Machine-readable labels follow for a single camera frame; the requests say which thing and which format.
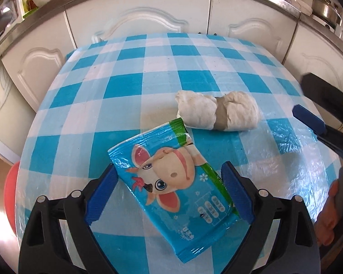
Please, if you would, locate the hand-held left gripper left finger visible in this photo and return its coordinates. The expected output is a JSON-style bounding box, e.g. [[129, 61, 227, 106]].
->
[[19, 164, 121, 274]]

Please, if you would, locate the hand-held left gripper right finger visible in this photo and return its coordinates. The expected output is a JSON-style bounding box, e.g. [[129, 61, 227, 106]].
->
[[221, 161, 322, 274]]

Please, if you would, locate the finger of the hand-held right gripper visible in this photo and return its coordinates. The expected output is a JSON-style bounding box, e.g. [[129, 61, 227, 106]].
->
[[292, 104, 343, 163], [301, 72, 343, 112]]

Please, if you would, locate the blue cartoon wet wipes packet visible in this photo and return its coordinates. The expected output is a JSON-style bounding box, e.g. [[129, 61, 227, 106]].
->
[[107, 117, 242, 264]]

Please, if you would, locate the person's right hand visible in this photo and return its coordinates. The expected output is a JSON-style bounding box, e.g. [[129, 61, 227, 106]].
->
[[316, 181, 340, 246]]

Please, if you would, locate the steel pot with lid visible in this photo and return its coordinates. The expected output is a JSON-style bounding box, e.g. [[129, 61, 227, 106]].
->
[[311, 0, 343, 28]]

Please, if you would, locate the patterned white bowl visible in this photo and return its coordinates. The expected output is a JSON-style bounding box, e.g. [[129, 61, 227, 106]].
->
[[280, 0, 314, 16]]

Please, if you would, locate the red stool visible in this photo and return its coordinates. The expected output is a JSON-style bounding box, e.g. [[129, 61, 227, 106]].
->
[[3, 161, 21, 227]]

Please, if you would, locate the white paper roll grey tape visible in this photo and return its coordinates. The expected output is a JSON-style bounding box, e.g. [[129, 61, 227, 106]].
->
[[174, 90, 260, 132]]

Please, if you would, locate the blue checked tablecloth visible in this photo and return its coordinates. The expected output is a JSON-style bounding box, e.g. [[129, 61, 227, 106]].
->
[[14, 32, 343, 274]]

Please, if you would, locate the white floral door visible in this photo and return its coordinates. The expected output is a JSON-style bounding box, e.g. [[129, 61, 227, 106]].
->
[[0, 60, 36, 161]]

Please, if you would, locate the white kitchen cabinet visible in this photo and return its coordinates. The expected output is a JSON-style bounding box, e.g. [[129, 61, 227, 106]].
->
[[1, 0, 343, 112]]

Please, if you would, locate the metal ladle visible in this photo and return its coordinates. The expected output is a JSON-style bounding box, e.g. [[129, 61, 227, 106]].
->
[[0, 1, 18, 34]]

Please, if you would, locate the white dish rack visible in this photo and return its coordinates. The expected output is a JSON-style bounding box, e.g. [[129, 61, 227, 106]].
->
[[0, 0, 24, 47]]

